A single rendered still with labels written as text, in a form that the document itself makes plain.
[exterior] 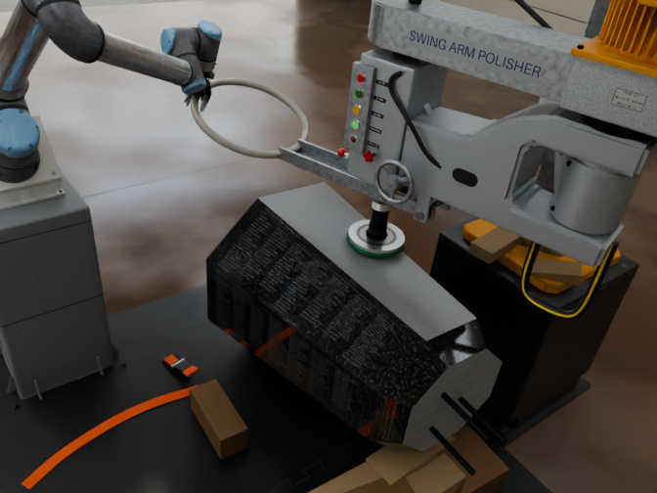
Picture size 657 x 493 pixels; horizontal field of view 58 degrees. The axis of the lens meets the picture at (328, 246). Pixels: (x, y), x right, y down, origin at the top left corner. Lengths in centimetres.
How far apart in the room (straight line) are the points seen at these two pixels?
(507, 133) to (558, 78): 20
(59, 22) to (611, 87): 138
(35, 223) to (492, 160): 160
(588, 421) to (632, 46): 191
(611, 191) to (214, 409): 168
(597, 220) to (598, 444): 146
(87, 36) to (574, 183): 135
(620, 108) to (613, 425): 183
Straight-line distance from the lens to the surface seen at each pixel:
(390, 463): 225
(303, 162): 224
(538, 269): 238
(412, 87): 182
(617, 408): 318
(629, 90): 157
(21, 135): 221
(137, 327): 308
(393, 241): 220
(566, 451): 288
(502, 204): 179
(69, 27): 176
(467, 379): 204
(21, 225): 237
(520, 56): 165
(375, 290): 202
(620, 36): 158
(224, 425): 246
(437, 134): 182
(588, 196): 170
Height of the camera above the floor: 206
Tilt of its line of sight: 34 degrees down
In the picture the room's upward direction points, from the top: 6 degrees clockwise
